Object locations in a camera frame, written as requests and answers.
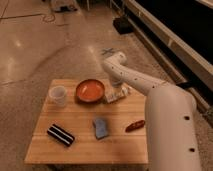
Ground black white striped box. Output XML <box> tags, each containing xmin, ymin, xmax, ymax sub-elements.
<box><xmin>47</xmin><ymin>124</ymin><xmax>75</xmax><ymax>147</ymax></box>

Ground coiled floor cable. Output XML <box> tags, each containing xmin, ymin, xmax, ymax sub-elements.
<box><xmin>42</xmin><ymin>9</ymin><xmax>58</xmax><ymax>24</ymax></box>

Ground white plastic bottle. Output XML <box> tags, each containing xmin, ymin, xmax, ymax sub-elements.
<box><xmin>105</xmin><ymin>86</ymin><xmax>131</xmax><ymax>103</ymax></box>

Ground long white black bench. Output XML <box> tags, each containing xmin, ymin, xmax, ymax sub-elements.
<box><xmin>109</xmin><ymin>0</ymin><xmax>213</xmax><ymax>128</ymax></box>

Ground clear plastic cup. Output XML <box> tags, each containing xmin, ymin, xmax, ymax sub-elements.
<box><xmin>49</xmin><ymin>86</ymin><xmax>67</xmax><ymax>107</ymax></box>

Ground orange ceramic bowl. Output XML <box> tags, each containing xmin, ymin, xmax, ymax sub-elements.
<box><xmin>75</xmin><ymin>79</ymin><xmax>105</xmax><ymax>103</ymax></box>

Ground wooden folding table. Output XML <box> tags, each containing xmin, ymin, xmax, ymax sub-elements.
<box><xmin>25</xmin><ymin>79</ymin><xmax>148</xmax><ymax>164</ymax></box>

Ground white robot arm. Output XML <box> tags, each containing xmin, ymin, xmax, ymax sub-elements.
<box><xmin>102</xmin><ymin>52</ymin><xmax>202</xmax><ymax>171</ymax></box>

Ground black bracket on bench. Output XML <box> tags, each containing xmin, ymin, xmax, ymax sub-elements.
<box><xmin>176</xmin><ymin>82</ymin><xmax>193</xmax><ymax>89</ymax></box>

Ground grey equipment at top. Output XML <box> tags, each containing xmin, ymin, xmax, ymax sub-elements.
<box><xmin>50</xmin><ymin>0</ymin><xmax>77</xmax><ymax>12</ymax></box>

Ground dark red chili pepper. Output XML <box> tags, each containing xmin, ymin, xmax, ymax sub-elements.
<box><xmin>125</xmin><ymin>120</ymin><xmax>145</xmax><ymax>132</ymax></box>

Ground black object on floor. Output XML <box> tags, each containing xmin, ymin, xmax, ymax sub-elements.
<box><xmin>113</xmin><ymin>17</ymin><xmax>133</xmax><ymax>34</ymax></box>

